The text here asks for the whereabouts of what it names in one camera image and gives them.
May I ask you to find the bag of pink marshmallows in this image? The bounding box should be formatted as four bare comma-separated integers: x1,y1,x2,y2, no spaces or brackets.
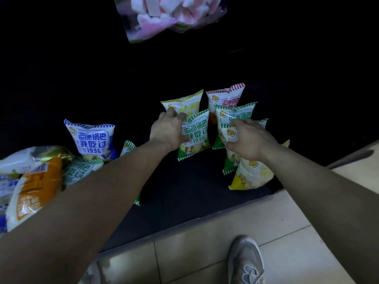
112,0,228,44

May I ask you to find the person's left hand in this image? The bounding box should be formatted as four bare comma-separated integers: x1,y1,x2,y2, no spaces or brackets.
149,107,192,153

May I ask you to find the red striped snack packet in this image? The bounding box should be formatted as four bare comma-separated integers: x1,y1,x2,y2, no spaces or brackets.
206,83,246,125

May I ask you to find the person's left forearm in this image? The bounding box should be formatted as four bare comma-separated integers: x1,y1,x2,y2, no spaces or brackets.
0,140,172,284

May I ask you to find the pile of striped snack packets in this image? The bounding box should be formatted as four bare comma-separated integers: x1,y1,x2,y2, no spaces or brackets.
62,119,141,207

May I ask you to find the person's right hand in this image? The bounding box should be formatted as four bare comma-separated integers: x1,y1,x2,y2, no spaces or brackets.
225,117,281,164

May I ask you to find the person's right forearm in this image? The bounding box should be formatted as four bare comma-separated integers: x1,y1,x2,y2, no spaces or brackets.
262,143,379,284

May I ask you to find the grey orange sneaker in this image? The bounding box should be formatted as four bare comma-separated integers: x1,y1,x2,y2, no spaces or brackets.
227,235,266,284

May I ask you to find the green striped snack packet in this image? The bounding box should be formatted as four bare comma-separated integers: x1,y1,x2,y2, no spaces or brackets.
177,108,211,162
212,102,258,150
220,118,269,176

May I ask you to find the yellow striped snack packet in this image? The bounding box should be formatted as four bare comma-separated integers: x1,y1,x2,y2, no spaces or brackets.
228,140,291,191
160,89,204,117

